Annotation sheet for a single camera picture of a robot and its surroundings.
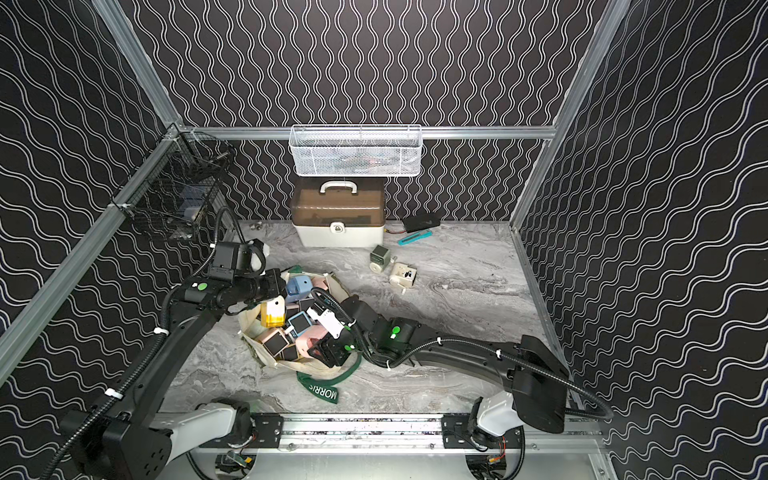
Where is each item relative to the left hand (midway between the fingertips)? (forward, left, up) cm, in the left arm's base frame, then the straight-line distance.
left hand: (283, 277), depth 77 cm
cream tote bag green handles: (-20, -10, -14) cm, 26 cm away
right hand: (-14, -11, -5) cm, 19 cm away
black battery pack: (+43, -38, -20) cm, 61 cm away
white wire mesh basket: (+70, -9, -6) cm, 71 cm away
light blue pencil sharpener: (+2, -1, -9) cm, 9 cm away
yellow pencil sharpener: (-7, +2, -6) cm, 9 cm away
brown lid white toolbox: (+41, -6, -14) cm, 43 cm away
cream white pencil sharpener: (+16, -32, -18) cm, 40 cm away
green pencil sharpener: (+20, -23, -15) cm, 34 cm away
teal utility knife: (+37, -36, -22) cm, 56 cm away
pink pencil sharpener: (-15, -10, -2) cm, 18 cm away
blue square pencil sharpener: (-8, -4, -10) cm, 13 cm away
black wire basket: (+27, +41, +4) cm, 49 cm away
